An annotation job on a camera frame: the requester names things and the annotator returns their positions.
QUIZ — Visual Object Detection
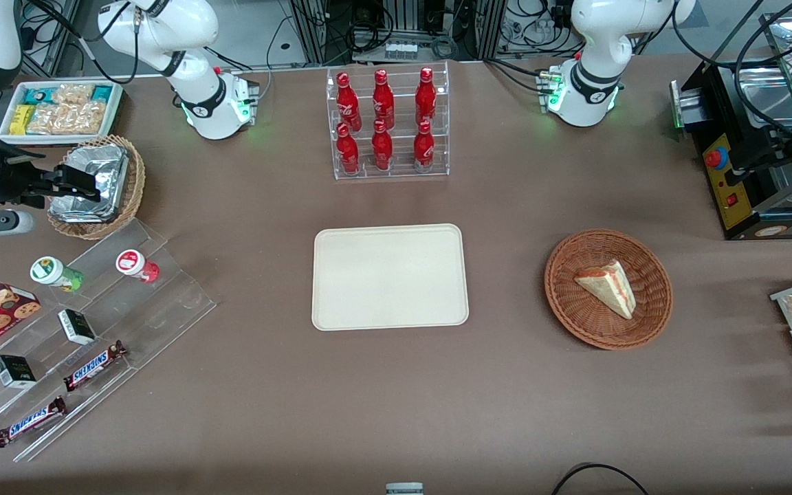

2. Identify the red gum bottle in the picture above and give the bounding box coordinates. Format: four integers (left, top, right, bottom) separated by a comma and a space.
116, 250, 161, 284

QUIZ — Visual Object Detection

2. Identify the beige plastic tray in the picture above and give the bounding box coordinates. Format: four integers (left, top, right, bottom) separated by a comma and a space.
311, 223, 470, 332

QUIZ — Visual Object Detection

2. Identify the black food warmer cabinet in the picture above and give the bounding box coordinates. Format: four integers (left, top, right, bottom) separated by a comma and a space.
670, 10, 792, 241

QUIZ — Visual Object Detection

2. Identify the silver foil container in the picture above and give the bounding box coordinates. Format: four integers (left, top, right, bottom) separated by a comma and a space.
50, 144, 130, 223

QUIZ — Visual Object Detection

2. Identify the oval light wicker basket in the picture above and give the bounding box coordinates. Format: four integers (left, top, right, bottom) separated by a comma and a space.
47, 135, 146, 241

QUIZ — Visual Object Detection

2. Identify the yellow snack pack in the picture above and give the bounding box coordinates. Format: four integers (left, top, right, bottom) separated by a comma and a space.
10, 104, 36, 136

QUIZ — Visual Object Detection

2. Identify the clear rice cracker bag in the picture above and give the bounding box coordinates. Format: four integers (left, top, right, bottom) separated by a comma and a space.
66, 102, 108, 135
54, 83, 96, 106
27, 103, 70, 135

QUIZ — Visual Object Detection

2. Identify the white rectangular snack bin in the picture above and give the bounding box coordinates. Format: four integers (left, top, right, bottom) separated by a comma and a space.
0, 80, 124, 146

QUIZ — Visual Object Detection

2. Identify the small black box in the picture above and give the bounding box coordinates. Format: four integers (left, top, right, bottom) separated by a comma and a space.
0, 354, 37, 390
58, 309, 97, 346

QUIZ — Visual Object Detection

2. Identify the clear acrylic stepped display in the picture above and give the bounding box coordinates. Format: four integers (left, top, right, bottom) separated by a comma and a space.
0, 219, 218, 463

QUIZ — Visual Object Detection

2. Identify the aluminium strut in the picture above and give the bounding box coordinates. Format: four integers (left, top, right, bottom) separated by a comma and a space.
21, 0, 82, 78

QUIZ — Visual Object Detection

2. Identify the wrapped triangle sandwich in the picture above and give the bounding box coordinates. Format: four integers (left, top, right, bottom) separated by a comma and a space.
573, 259, 637, 320

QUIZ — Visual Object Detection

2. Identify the snickers bar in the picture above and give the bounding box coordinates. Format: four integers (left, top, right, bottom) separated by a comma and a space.
63, 340, 128, 393
0, 396, 68, 448

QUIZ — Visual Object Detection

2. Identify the round brown wicker basket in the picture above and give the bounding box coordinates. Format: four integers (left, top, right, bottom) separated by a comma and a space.
544, 229, 674, 351

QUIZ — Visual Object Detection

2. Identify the red cola bottle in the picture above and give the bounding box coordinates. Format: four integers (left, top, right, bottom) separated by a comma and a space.
335, 71, 362, 133
371, 120, 394, 171
336, 122, 361, 175
415, 67, 437, 128
413, 120, 436, 173
372, 69, 395, 131

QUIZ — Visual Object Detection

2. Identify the clear acrylic bottle rack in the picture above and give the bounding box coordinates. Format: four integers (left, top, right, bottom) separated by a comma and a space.
326, 62, 450, 181

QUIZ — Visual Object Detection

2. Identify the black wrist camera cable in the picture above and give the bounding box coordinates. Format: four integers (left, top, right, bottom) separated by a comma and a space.
25, 0, 142, 85

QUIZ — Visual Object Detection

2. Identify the black base cable bundle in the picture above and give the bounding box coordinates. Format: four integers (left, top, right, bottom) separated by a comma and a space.
485, 58, 551, 94

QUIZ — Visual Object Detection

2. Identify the aluminium frame rack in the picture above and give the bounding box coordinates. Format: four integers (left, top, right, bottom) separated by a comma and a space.
289, 0, 507, 66

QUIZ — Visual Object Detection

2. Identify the black looped cable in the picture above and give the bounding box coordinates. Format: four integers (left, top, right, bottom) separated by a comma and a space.
551, 463, 651, 495

